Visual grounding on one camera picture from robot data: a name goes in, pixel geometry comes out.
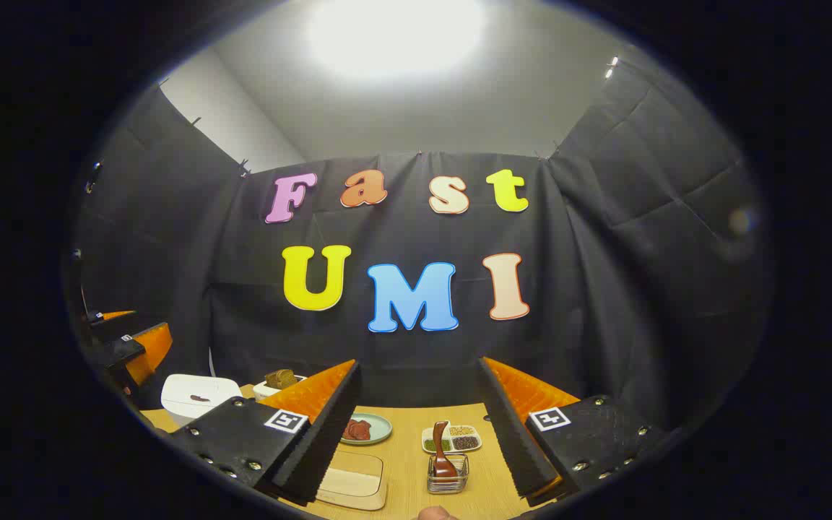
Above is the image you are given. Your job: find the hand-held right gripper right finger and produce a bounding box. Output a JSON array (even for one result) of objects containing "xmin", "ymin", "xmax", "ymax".
[{"xmin": 475, "ymin": 356, "xmax": 670, "ymax": 506}]

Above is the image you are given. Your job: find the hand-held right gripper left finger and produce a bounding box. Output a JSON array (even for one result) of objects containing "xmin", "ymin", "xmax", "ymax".
[{"xmin": 170, "ymin": 359, "xmax": 363, "ymax": 506}]

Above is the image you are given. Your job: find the metal wire chopstick holder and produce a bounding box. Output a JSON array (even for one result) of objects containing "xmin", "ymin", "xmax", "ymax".
[{"xmin": 427, "ymin": 452, "xmax": 470, "ymax": 495}]

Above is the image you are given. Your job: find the brown wooden spoon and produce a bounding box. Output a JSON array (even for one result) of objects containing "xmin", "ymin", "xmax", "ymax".
[{"xmin": 431, "ymin": 421, "xmax": 459, "ymax": 480}]

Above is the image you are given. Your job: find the white rice cooker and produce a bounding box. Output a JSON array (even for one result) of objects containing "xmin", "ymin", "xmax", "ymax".
[{"xmin": 161, "ymin": 373, "xmax": 243, "ymax": 427}]

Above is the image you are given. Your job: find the white divided bean dish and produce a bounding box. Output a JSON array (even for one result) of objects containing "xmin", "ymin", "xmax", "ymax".
[{"xmin": 421, "ymin": 425, "xmax": 482, "ymax": 455}]

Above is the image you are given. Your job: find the pale green plate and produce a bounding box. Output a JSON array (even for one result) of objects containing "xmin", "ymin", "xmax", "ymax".
[{"xmin": 340, "ymin": 412, "xmax": 393, "ymax": 446}]

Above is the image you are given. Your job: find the white toaster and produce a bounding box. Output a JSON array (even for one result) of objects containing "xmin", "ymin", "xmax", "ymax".
[{"xmin": 252, "ymin": 374, "xmax": 308, "ymax": 402}]

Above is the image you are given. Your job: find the black backdrop cloth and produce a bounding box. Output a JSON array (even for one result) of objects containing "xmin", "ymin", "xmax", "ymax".
[{"xmin": 73, "ymin": 61, "xmax": 774, "ymax": 434}]

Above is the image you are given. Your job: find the ceiling light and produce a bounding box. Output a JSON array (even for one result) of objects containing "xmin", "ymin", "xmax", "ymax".
[{"xmin": 308, "ymin": 0, "xmax": 485, "ymax": 80}]

